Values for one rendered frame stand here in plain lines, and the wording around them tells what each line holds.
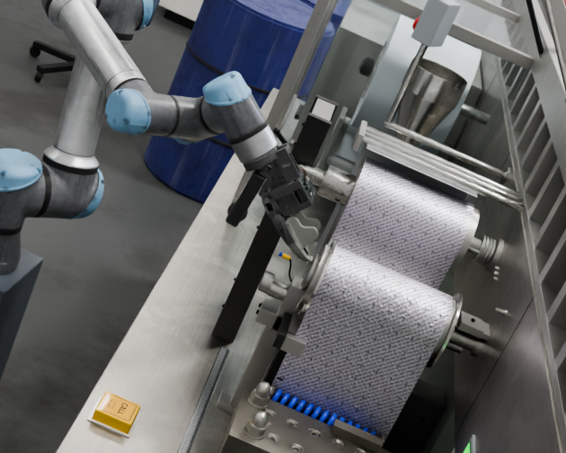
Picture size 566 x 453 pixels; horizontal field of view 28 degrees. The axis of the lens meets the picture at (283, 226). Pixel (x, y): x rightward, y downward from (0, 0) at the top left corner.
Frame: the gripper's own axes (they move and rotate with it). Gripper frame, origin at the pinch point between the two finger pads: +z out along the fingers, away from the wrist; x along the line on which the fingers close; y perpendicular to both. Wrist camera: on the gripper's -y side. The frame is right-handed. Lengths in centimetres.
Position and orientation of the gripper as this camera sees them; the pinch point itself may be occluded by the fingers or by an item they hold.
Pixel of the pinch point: (301, 254)
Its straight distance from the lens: 205.9
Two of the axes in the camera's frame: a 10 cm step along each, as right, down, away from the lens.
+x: 1.3, -3.6, 9.2
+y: 8.8, -3.9, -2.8
